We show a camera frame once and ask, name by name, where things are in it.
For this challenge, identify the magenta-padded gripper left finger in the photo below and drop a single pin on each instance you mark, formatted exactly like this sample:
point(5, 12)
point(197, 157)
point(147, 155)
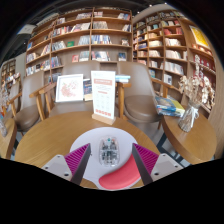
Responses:
point(76, 160)

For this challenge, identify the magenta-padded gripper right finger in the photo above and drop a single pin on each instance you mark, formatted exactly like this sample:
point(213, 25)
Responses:
point(146, 160)

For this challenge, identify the transparent computer mouse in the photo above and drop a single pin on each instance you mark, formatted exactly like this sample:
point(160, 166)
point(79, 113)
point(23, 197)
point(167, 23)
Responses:
point(109, 151)

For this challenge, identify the white mouse pad, red wrist rest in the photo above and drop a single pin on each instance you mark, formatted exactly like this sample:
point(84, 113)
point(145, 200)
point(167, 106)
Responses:
point(96, 133)

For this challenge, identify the beige wooden-armed chair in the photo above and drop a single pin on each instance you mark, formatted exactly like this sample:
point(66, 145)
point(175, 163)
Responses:
point(26, 116)
point(143, 106)

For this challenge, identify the glass vase with dried flowers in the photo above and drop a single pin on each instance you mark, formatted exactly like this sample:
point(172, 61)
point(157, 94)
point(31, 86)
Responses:
point(188, 120)

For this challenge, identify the blue and yellow book pile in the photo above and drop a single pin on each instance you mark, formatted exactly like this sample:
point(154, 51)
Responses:
point(170, 106)

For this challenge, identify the dark book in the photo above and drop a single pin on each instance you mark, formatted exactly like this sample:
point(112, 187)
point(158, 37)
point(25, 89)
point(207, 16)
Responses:
point(87, 90)

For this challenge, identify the white framed picture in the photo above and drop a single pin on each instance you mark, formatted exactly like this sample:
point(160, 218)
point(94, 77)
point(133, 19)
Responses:
point(69, 88)

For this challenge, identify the white sign on wooden base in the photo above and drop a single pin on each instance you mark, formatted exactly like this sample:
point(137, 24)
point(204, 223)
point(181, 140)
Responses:
point(103, 93)

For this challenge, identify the stack of pale blue books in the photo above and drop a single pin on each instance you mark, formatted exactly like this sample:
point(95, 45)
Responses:
point(122, 78)

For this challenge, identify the beige chair holding framed picture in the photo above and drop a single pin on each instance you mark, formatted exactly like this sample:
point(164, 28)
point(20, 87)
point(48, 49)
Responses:
point(76, 68)

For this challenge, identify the small distant bookshelf unit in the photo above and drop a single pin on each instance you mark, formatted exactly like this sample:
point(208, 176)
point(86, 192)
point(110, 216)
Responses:
point(8, 71)

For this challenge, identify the curved wooden bookshelf unit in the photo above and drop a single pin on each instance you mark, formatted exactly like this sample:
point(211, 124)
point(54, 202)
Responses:
point(166, 43)

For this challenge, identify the wide wooden bookshelf unit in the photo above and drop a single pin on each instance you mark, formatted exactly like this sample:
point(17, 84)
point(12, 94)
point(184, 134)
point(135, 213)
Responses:
point(83, 36)

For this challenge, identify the white hanging ceiling sign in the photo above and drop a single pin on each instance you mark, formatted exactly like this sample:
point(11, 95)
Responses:
point(26, 29)

